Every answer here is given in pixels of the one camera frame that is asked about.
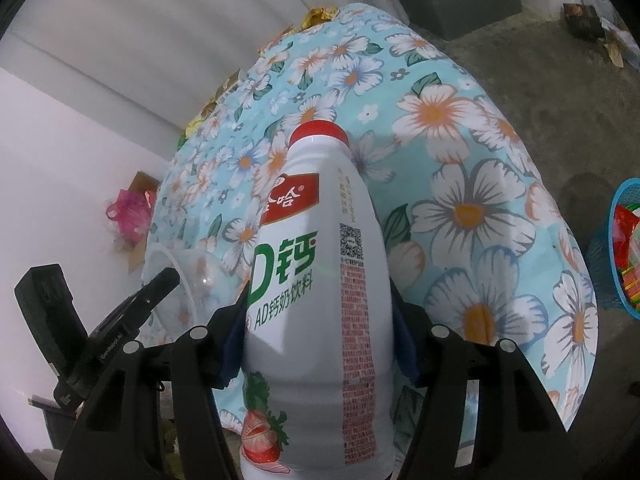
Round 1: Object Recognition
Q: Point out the grey cabinet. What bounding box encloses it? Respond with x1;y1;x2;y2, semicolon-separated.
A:
377;0;523;41

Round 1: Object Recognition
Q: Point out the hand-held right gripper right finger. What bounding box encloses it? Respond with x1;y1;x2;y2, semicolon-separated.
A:
390;280;568;480

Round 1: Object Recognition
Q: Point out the dark box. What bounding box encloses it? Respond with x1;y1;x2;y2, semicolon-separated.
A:
562;2;606;40

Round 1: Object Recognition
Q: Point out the small gold candy wrapper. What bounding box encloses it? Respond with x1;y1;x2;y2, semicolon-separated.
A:
300;6;341;30

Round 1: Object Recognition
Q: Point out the large gold candy wrapper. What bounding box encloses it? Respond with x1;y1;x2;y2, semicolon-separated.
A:
215;72;246;98

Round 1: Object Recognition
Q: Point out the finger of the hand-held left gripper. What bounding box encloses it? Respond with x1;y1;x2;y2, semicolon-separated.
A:
127;267;181;312

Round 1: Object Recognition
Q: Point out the clear plastic cup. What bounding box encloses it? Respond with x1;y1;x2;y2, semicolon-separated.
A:
141;245;251;346

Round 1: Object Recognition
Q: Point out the grey curtain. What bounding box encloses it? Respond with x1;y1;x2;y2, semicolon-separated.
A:
0;0;406;141

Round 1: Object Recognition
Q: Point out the pink plastic bag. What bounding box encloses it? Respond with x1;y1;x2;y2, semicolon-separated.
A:
105;189;158;243

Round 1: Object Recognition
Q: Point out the dark container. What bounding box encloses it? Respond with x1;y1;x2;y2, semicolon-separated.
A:
27;395;86;453

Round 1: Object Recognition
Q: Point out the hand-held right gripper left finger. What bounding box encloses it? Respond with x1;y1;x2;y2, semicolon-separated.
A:
54;305;251;480

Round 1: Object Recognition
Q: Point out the brown cardboard box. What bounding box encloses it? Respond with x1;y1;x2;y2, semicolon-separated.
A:
112;171;161;276

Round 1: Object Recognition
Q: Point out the blue plastic basket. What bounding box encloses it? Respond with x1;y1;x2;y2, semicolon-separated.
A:
587;177;640;320

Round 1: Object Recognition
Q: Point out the crumpled white paper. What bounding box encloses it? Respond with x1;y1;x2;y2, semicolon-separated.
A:
597;15;640;68

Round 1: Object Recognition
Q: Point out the floral blue tablecloth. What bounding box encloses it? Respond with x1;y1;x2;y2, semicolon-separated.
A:
147;4;600;461

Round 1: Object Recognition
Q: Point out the white strawberry milk bottle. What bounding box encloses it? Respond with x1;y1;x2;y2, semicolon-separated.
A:
239;121;396;480

